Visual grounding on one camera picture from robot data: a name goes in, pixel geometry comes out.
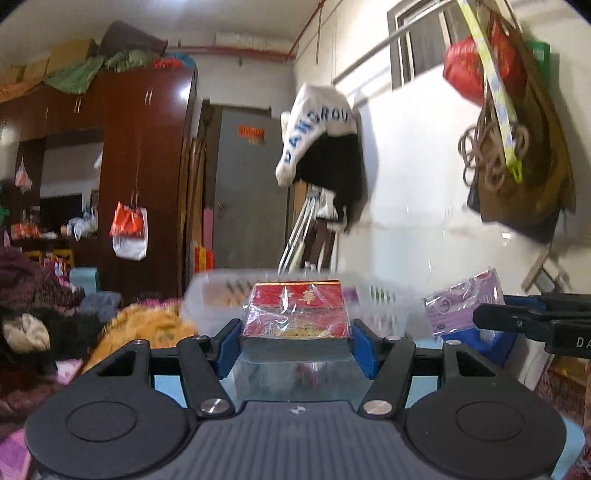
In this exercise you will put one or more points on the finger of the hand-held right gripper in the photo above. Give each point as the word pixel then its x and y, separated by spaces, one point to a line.
pixel 526 300
pixel 512 318

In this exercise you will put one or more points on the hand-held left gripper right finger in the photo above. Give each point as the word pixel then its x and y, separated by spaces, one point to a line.
pixel 364 349

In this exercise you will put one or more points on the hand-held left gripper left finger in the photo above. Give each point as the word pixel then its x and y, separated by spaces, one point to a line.
pixel 228 347

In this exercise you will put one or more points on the white plastic basket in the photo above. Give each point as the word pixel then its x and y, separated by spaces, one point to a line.
pixel 212 300

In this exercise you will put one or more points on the pink-purple plastic bag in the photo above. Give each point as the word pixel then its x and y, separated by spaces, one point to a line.
pixel 457 304

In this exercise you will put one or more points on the red box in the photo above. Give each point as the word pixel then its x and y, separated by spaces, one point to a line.
pixel 295 314

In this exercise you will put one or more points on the blue tote bag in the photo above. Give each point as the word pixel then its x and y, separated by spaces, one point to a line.
pixel 501 351

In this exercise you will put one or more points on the yellow blanket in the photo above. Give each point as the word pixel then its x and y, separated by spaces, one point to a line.
pixel 147 327

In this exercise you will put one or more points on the red-yellow packet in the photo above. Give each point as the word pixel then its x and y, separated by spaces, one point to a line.
pixel 203 259

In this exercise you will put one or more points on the pink board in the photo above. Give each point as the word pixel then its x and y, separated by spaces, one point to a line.
pixel 208 240

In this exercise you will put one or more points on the brown hanging bag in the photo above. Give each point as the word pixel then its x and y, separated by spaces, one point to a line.
pixel 535 175

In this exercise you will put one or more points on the metal crutches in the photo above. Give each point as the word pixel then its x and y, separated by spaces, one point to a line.
pixel 300 230

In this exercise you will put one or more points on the orange-white plastic bag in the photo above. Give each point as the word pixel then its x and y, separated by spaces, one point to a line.
pixel 130 233

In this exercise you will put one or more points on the grey door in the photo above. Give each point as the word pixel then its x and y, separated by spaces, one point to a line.
pixel 249 194

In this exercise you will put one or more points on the teal box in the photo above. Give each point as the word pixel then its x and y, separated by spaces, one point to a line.
pixel 84 282

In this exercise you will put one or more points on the white plastic bag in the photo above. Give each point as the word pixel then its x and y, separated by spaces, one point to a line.
pixel 83 226

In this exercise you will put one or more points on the brown wooden wardrobe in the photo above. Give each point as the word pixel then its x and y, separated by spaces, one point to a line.
pixel 147 161

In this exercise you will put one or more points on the beige cloth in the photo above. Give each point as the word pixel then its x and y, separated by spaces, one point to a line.
pixel 25 333

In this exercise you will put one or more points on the pile of dark clothes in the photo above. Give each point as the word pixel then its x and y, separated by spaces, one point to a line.
pixel 27 286

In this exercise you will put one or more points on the black television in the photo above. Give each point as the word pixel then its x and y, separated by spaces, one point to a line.
pixel 62 212

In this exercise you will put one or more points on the red plastic bag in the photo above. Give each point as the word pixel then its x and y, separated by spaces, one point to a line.
pixel 466 69

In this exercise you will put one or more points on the white hoodie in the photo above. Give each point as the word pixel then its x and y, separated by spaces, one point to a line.
pixel 318 115

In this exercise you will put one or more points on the small pink hanging bag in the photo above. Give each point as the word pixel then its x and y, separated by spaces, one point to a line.
pixel 23 175

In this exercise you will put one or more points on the window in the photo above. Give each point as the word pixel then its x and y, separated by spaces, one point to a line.
pixel 425 41

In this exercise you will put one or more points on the green cloth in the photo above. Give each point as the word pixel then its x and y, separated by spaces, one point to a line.
pixel 83 74

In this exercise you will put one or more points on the dark folded blanket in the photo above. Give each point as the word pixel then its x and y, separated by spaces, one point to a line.
pixel 131 39

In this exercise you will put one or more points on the cardboard boxes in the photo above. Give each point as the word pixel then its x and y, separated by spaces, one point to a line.
pixel 46 62

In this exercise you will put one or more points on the wall power strip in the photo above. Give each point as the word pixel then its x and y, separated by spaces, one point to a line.
pixel 547 272

